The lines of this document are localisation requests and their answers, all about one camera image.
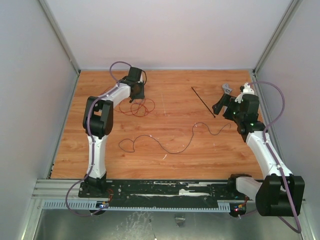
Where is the red wire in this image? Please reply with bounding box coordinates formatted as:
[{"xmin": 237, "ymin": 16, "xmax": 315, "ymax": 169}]
[{"xmin": 118, "ymin": 97, "xmax": 156, "ymax": 118}]

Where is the dark purple wire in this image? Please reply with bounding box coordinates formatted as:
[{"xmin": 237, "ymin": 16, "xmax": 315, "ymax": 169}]
[{"xmin": 118, "ymin": 121, "xmax": 232, "ymax": 155}]

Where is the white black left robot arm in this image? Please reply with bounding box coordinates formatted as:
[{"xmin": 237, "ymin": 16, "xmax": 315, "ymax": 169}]
[{"xmin": 82, "ymin": 66, "xmax": 147, "ymax": 198}]

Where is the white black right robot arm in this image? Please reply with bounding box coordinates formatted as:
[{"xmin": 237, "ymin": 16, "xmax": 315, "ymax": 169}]
[{"xmin": 212, "ymin": 93, "xmax": 305, "ymax": 217}]

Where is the black zip tie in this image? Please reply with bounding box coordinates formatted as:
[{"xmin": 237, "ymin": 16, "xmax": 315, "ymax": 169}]
[{"xmin": 191, "ymin": 86, "xmax": 216, "ymax": 118}]

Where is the silver adjustable wrench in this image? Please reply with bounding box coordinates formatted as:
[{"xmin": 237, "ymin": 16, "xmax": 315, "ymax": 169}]
[{"xmin": 222, "ymin": 83, "xmax": 233, "ymax": 95}]

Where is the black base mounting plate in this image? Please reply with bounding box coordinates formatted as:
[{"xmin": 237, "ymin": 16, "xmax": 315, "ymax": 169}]
[{"xmin": 78, "ymin": 179, "xmax": 246, "ymax": 207}]

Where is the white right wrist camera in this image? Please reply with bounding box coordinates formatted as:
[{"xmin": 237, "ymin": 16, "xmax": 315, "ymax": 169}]
[{"xmin": 234, "ymin": 82, "xmax": 255, "ymax": 104}]

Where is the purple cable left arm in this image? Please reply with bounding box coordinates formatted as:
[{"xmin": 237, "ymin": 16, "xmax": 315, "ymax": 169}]
[{"xmin": 65, "ymin": 61, "xmax": 148, "ymax": 218}]

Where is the aluminium corner post left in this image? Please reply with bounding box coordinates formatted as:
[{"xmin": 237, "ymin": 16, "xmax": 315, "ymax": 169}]
[{"xmin": 37, "ymin": 0, "xmax": 81, "ymax": 76}]

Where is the aluminium corner post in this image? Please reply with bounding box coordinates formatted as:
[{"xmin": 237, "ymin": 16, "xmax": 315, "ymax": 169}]
[
  {"xmin": 252, "ymin": 0, "xmax": 303, "ymax": 78},
  {"xmin": 37, "ymin": 0, "xmax": 81, "ymax": 76}
]

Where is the aluminium corner post right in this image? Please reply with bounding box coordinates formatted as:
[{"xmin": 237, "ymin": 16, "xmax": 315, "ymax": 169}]
[{"xmin": 252, "ymin": 0, "xmax": 303, "ymax": 78}]

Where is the grey slotted cable duct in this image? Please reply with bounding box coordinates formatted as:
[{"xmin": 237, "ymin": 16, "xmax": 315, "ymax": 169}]
[{"xmin": 42, "ymin": 198, "xmax": 232, "ymax": 213}]

